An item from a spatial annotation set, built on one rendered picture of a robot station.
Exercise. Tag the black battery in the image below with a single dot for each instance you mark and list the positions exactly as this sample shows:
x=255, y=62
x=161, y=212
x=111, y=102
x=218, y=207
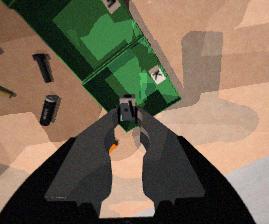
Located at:
x=47, y=111

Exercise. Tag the black bolt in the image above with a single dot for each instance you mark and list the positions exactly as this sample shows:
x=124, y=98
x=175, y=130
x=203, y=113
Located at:
x=40, y=60

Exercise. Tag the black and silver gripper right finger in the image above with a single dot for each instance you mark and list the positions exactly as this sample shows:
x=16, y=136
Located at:
x=175, y=170

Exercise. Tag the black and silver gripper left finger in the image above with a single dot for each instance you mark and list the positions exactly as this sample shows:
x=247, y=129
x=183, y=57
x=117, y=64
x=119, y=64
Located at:
x=78, y=172

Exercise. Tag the green rack of bins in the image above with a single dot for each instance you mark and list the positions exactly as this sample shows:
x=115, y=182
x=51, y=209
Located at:
x=89, y=36

